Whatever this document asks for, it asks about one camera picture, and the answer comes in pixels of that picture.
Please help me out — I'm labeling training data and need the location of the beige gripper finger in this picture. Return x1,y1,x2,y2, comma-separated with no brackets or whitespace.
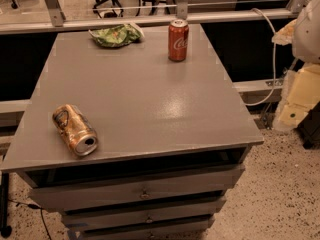
273,63,320,132
272,19,296,46

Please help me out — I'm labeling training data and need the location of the red coke can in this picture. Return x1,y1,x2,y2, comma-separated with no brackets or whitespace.
168,19,189,62

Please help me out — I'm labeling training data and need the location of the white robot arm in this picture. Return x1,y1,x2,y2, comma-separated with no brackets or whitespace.
272,0,320,131

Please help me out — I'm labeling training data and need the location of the green jalapeno chip bag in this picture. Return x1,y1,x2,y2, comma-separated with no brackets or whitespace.
89,24,144,48

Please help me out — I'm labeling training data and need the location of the crushed gold soda can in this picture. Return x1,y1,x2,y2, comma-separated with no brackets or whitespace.
52,104,98,156

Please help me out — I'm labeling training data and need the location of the grey drawer cabinet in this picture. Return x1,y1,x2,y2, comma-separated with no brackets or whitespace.
2,25,263,240

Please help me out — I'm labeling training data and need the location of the black table leg caster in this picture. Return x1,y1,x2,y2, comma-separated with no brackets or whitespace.
0,173,12,238

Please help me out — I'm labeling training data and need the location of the white cable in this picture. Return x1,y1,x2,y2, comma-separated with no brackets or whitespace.
243,7,301,107

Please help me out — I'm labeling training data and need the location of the metal railing frame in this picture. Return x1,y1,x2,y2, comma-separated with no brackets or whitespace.
0,0,311,35

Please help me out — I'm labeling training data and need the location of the black floor cable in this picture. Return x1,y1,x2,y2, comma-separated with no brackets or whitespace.
7,198,54,240

